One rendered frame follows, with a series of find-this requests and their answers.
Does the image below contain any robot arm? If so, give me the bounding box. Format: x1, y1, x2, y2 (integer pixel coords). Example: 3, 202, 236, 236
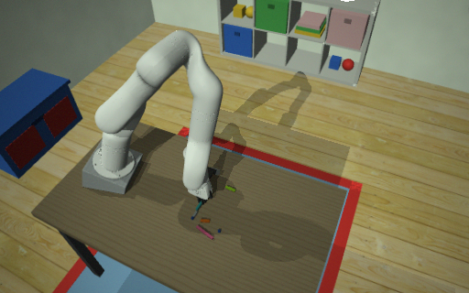
93, 30, 224, 190

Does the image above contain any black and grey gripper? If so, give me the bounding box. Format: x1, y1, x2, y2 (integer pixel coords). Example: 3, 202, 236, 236
188, 178, 213, 205

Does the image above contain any pink rod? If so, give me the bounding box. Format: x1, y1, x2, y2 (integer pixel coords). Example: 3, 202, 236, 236
196, 225, 213, 239

